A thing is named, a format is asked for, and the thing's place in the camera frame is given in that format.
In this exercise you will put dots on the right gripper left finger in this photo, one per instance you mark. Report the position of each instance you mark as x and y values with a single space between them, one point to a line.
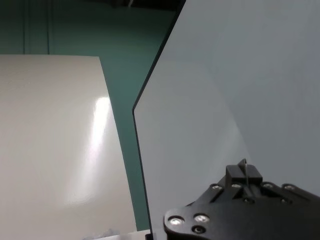
233 175

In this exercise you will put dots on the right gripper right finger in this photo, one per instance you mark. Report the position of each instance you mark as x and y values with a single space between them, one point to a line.
253 177

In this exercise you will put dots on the white glossy panel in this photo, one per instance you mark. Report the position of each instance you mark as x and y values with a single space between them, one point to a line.
50 137

